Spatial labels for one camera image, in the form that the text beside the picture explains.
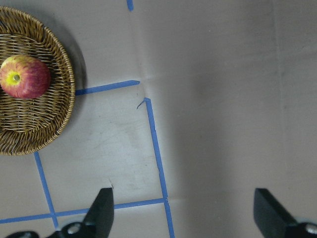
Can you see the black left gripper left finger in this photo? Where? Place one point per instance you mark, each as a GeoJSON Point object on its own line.
{"type": "Point", "coordinates": [97, 223]}

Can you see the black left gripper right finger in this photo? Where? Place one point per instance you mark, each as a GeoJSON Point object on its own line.
{"type": "Point", "coordinates": [274, 221]}

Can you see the red yellow apple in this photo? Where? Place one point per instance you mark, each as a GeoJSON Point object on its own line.
{"type": "Point", "coordinates": [24, 77]}

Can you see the round woven wicker basket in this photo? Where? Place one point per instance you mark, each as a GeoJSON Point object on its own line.
{"type": "Point", "coordinates": [27, 126]}

